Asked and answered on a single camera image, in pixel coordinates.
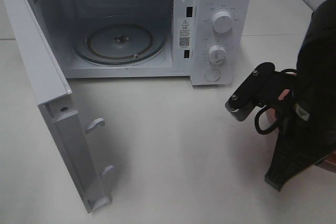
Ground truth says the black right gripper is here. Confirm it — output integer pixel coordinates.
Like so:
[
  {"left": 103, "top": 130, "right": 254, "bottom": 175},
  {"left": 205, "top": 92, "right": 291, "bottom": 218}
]
[{"left": 258, "top": 70, "right": 335, "bottom": 191}]

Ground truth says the pink round plate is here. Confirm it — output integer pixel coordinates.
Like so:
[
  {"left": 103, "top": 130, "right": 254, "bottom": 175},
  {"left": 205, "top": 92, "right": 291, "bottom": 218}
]
[{"left": 266, "top": 89, "right": 335, "bottom": 173}]

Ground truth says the round white door button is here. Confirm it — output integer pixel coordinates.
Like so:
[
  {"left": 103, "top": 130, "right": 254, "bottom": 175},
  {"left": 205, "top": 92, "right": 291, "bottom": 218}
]
[{"left": 205, "top": 69, "right": 221, "bottom": 82}]

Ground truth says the white microwave door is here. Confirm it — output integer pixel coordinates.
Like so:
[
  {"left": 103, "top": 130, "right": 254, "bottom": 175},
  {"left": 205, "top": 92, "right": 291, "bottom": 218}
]
[{"left": 3, "top": 0, "right": 111, "bottom": 213}]

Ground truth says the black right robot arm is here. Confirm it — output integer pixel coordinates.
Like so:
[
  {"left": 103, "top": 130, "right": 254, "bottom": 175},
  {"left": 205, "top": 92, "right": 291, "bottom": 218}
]
[{"left": 265, "top": 0, "right": 335, "bottom": 191}]

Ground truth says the lower white timer knob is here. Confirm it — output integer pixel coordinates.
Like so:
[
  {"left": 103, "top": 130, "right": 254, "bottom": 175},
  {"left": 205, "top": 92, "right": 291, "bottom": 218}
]
[{"left": 208, "top": 45, "right": 227, "bottom": 65}]

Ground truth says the upper white power knob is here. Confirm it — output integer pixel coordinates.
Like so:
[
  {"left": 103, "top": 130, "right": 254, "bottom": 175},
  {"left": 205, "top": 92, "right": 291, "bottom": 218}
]
[{"left": 212, "top": 10, "right": 233, "bottom": 34}]

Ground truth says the white microwave oven body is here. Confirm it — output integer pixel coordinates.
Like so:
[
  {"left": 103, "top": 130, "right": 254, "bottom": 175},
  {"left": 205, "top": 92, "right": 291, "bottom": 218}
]
[{"left": 40, "top": 0, "right": 249, "bottom": 85}]

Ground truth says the white warning label sticker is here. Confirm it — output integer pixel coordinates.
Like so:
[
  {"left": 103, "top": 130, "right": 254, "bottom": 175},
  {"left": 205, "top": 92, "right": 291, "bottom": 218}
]
[{"left": 177, "top": 17, "right": 193, "bottom": 48}]

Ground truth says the glass microwave turntable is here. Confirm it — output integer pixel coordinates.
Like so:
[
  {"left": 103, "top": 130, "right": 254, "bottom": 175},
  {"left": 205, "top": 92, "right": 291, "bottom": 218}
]
[{"left": 72, "top": 24, "right": 166, "bottom": 66}]

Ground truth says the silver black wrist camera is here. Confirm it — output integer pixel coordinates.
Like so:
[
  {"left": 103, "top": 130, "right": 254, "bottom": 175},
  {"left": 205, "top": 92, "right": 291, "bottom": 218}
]
[{"left": 225, "top": 62, "right": 275, "bottom": 122}]

